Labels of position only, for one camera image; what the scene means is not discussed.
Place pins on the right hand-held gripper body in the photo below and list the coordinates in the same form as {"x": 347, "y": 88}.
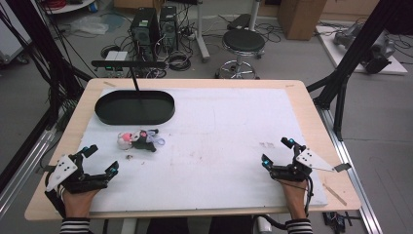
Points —
{"x": 303, "y": 162}

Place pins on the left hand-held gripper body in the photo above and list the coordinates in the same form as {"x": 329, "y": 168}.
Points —
{"x": 61, "y": 170}

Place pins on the black T-bar stand oval tray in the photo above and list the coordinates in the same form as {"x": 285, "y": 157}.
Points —
{"x": 134, "y": 107}

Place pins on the person's left hand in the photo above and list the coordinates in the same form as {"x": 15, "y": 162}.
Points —
{"x": 78, "y": 203}

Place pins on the person's right hand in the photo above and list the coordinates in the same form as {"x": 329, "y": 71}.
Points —
{"x": 294, "y": 198}

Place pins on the small dark crumb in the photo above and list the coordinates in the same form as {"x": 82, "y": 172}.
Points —
{"x": 129, "y": 157}

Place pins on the small grey tag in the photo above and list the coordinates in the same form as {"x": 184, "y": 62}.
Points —
{"x": 342, "y": 167}

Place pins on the thin wooden stick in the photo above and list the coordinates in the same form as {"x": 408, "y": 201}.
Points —
{"x": 334, "y": 194}

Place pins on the white foam mat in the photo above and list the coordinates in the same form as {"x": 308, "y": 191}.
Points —
{"x": 214, "y": 146}

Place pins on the white cylinder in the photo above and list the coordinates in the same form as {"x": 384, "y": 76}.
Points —
{"x": 263, "y": 225}

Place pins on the electronics boards on floor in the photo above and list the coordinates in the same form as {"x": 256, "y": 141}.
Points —
{"x": 337, "y": 221}

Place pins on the white box with green lights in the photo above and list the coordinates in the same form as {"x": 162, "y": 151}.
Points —
{"x": 116, "y": 60}

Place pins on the white floor board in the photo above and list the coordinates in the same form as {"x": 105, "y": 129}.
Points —
{"x": 331, "y": 48}

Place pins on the black round stool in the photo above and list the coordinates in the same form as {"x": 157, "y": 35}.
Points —
{"x": 243, "y": 42}

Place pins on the grey machine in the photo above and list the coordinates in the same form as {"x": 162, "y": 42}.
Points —
{"x": 376, "y": 52}

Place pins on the clear plastic bag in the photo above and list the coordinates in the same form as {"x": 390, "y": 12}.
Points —
{"x": 89, "y": 25}

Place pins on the cardboard box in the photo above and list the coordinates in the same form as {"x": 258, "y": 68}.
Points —
{"x": 300, "y": 18}

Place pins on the large black computer tower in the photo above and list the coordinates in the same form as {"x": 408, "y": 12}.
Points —
{"x": 144, "y": 32}

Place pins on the black flat device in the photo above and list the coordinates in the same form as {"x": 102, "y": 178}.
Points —
{"x": 238, "y": 22}

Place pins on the white table leg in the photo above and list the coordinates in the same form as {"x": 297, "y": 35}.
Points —
{"x": 201, "y": 32}

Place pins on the white round table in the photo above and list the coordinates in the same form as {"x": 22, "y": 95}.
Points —
{"x": 69, "y": 6}

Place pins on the slim black computer tower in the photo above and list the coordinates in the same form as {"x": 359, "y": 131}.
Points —
{"x": 168, "y": 27}

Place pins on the aluminium rail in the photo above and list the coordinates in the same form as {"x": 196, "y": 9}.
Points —
{"x": 354, "y": 182}
{"x": 22, "y": 169}

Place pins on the black metal frame strut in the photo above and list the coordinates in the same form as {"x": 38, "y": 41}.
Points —
{"x": 354, "y": 48}
{"x": 42, "y": 42}

